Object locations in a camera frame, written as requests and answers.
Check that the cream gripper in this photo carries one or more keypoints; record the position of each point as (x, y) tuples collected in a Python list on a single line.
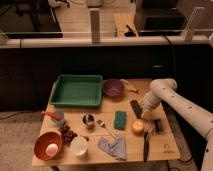
[(146, 113)]

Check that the black eraser block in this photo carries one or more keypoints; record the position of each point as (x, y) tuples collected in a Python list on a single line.
[(136, 108)]

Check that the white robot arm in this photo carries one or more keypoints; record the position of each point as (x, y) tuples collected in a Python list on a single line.
[(199, 118)]

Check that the small dark toy block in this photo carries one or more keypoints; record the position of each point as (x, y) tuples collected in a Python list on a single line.
[(158, 125)]

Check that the green sponge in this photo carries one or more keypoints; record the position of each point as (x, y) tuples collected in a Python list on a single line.
[(120, 120)]

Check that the beige banana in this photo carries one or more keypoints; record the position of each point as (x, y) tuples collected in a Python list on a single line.
[(129, 86)]

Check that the blue cloth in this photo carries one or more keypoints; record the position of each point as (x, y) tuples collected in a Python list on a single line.
[(117, 149)]

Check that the purple bowl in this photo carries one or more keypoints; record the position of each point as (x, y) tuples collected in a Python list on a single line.
[(113, 88)]

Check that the metal fork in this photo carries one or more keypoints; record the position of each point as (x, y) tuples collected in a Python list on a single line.
[(103, 125)]

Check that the small metal cup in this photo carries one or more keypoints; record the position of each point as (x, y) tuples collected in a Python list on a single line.
[(88, 120)]

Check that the white cup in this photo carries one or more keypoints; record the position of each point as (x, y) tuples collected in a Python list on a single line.
[(79, 147)]

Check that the green plastic tray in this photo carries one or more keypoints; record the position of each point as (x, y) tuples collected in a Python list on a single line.
[(81, 91)]

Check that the black tool on back table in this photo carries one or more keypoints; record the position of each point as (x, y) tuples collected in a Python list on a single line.
[(130, 32)]

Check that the bunch of dark grapes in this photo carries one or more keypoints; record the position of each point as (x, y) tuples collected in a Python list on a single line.
[(67, 134)]

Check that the blue cup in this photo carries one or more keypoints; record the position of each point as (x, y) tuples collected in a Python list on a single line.
[(59, 121)]

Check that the orange carrot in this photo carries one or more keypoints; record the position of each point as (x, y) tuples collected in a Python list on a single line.
[(52, 115)]

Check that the black box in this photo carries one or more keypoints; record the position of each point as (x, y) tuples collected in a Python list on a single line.
[(157, 15)]

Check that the white egg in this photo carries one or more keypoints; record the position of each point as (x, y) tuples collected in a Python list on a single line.
[(51, 149)]

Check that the orange bowl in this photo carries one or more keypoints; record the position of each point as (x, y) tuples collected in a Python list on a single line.
[(43, 141)]

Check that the black handled knife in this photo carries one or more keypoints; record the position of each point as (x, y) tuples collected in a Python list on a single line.
[(147, 134)]

